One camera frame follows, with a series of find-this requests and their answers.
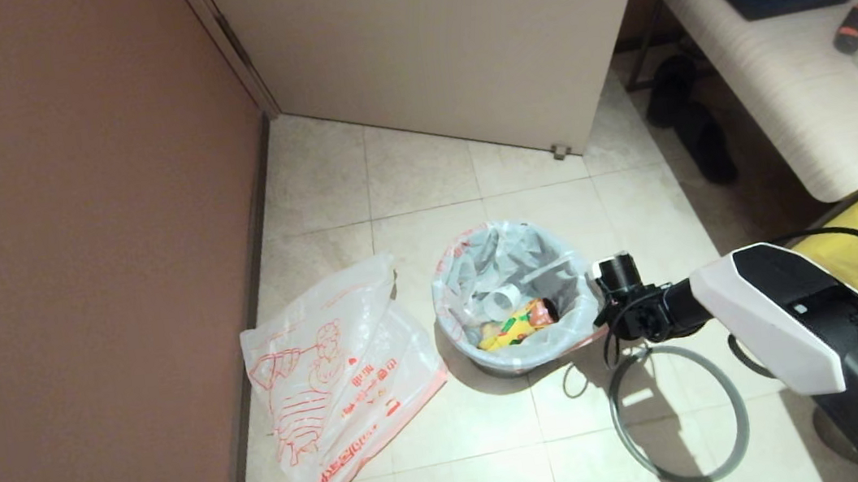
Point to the small metal door stopper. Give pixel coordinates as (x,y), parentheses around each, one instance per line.
(561,153)

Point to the beige door frame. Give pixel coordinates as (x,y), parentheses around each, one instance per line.
(224,37)

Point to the black round trash bin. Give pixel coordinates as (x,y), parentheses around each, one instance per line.
(510,366)

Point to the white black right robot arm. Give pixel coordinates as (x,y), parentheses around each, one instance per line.
(816,324)

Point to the clear plastic water bottle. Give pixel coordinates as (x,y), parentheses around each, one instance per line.
(509,292)

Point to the spare white plastic bag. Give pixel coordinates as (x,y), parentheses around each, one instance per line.
(454,311)

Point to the orange yellow snack wrapper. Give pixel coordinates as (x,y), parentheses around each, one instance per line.
(517,327)

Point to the black orange handheld device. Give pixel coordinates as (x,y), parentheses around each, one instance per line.
(851,29)

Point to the white red-printed plastic bag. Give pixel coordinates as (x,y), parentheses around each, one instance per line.
(332,384)

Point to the cream striped bench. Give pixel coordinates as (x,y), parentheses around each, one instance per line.
(778,83)

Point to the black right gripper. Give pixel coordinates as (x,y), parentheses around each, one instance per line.
(626,315)

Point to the black slipper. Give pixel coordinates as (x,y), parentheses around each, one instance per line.
(708,145)
(671,88)

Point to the beige door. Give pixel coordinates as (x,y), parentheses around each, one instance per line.
(437,43)

